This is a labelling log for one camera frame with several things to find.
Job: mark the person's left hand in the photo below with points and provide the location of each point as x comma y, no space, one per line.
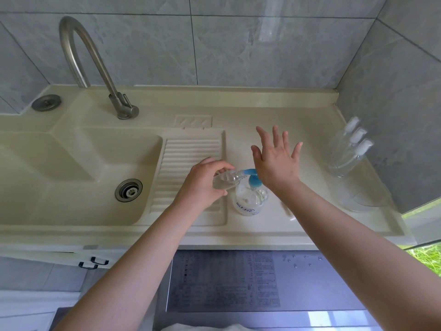
200,187

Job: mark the person's right hand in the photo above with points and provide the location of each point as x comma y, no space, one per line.
279,165

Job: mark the small clear bottle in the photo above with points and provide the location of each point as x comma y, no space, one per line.
339,143
342,154
227,179
348,165

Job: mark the clear hand sanitizer pump bottle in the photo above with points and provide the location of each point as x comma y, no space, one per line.
249,199

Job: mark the person's right forearm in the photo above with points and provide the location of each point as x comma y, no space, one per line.
365,258

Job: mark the person's left forearm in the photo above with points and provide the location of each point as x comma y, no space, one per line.
117,275

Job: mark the person's white shirt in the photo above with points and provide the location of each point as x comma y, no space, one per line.
210,327

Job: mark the steel sink drain strainer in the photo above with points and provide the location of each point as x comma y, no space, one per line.
129,190

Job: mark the grey washing machine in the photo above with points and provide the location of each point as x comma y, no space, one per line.
310,282

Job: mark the curved steel faucet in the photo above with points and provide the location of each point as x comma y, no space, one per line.
100,67

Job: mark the cream sink with washboard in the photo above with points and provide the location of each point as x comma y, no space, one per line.
41,168

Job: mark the glass window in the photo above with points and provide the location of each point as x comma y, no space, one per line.
427,234

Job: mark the round steel hole cover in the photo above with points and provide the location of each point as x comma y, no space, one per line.
46,103

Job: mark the white cabinet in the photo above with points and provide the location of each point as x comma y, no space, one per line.
34,256

